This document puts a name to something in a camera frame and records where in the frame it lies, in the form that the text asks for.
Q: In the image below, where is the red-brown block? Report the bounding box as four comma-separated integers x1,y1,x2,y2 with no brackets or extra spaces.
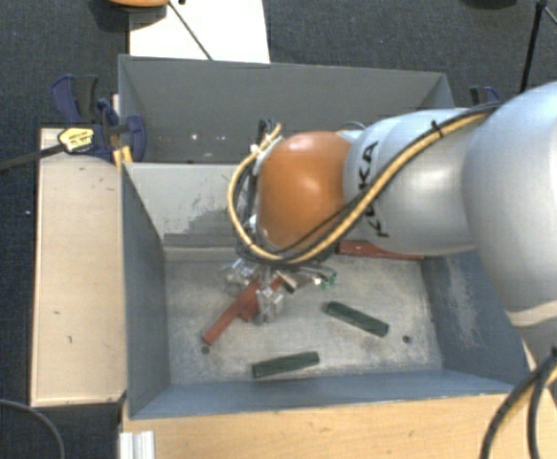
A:
201,274,285,346
337,240,425,263

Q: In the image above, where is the dark green flat block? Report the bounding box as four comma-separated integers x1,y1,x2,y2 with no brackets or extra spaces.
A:
250,350,322,380
323,300,390,339

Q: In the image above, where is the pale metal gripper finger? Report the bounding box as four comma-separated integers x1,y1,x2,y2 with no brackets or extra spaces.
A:
253,286,286,326
224,257,257,296

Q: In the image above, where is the grey metal bin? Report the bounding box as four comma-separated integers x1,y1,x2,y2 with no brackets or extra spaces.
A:
116,54,534,421

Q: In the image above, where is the pale wood board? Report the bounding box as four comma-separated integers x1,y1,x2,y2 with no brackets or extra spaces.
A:
30,127,129,408

